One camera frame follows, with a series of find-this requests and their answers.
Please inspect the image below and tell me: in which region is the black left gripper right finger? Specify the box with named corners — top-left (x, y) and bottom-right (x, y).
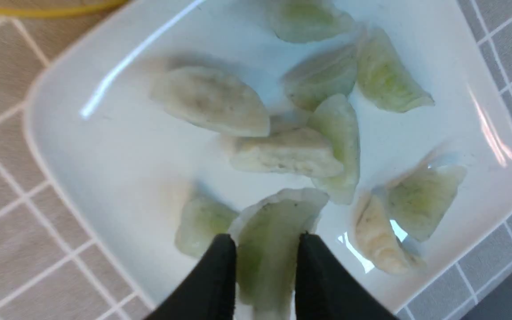
top-left (295, 233), bottom-right (396, 320)

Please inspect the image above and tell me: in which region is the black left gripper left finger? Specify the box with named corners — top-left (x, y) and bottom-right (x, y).
top-left (146, 234), bottom-right (236, 320)

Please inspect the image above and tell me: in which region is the green dumpling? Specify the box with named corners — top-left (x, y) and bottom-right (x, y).
top-left (174, 194), bottom-right (239, 259)
top-left (283, 43), bottom-right (358, 112)
top-left (229, 188), bottom-right (329, 320)

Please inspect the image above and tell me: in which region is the pale dumpling plate front edge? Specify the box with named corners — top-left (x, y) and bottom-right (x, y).
top-left (354, 193), bottom-right (426, 275)

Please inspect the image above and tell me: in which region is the pink dumpling on plate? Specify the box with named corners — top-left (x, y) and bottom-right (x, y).
top-left (387, 165), bottom-right (467, 242)

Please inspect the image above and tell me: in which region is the white dumpling centre plate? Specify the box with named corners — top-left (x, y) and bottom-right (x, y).
top-left (229, 127), bottom-right (344, 178)

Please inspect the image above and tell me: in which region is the green dumpling centre plate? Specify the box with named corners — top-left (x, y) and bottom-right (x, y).
top-left (307, 94), bottom-right (361, 205)

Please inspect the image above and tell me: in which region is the green dumpling plate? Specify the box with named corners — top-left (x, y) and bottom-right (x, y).
top-left (357, 27), bottom-right (435, 113)
top-left (266, 0), bottom-right (356, 43)
top-left (307, 94), bottom-right (361, 205)

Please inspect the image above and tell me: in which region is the green dumpling right plate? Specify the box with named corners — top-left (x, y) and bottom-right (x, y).
top-left (357, 27), bottom-right (435, 113)

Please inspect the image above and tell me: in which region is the green dumpling upper plate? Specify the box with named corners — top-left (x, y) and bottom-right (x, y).
top-left (266, 0), bottom-right (356, 43)

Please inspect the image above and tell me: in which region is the white dumpling upper left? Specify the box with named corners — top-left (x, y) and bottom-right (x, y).
top-left (151, 66), bottom-right (271, 137)

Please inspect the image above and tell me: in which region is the bamboo steamer lid yellow rim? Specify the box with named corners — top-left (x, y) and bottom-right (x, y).
top-left (0, 0), bottom-right (130, 20)

